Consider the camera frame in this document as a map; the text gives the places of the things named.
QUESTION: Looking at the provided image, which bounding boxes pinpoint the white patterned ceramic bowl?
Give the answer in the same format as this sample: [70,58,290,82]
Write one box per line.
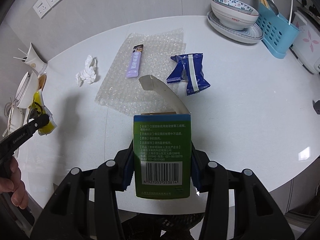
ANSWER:
[210,0,259,30]

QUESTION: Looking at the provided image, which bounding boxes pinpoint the white tissue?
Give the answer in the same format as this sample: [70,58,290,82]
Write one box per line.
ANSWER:
[75,55,97,87]

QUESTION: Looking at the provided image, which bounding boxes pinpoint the metal spoon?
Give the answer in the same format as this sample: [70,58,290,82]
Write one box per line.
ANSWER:
[266,0,279,16]

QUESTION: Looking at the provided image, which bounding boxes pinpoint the wooden coaster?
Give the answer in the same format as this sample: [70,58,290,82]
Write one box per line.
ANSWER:
[38,74,47,90]

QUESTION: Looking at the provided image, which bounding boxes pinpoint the blue snack wrapper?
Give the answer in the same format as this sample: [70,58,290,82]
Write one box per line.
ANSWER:
[167,53,210,95]

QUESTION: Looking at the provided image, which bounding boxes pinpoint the white floral rice cooker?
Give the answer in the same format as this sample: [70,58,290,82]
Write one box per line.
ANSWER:
[291,8,319,74]

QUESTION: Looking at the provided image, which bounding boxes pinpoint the yellow snack wrapper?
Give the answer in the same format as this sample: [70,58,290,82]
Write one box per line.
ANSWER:
[27,89,57,136]

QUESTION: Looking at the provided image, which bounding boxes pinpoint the blue plastic utensil holder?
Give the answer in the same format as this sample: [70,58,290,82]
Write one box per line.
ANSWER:
[257,3,299,59]

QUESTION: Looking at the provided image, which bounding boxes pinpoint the white cup with sticks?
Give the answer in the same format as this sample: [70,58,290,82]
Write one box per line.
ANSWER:
[13,43,48,76]

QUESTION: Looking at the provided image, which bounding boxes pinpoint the white bowl on coaster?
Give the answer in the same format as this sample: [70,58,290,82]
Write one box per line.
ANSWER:
[14,71,39,109]

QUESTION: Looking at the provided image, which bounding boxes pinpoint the purple stick sachet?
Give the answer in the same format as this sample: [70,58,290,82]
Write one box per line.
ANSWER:
[126,44,144,78]

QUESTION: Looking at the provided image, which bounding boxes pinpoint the green medicine box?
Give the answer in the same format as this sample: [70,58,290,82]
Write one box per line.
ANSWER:
[133,75,191,200]

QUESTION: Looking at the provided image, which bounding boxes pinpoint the white wall socket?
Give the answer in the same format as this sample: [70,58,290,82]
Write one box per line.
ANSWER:
[33,0,61,18]

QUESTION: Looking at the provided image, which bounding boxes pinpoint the blue rimmed ceramic plate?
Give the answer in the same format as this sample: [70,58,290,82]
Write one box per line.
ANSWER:
[207,11,264,44]

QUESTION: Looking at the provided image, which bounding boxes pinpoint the small dark grey device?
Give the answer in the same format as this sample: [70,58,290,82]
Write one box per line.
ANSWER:
[312,100,320,115]

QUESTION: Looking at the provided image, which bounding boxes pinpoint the person's left hand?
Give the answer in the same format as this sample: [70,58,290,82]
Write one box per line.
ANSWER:
[0,157,28,210]

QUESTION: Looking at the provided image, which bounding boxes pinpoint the white plastic straw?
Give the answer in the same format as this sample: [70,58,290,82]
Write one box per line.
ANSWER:
[288,0,293,25]

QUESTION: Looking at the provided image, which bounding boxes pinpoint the clear bubble wrap sheet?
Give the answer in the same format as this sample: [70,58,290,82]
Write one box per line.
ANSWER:
[94,28,187,117]

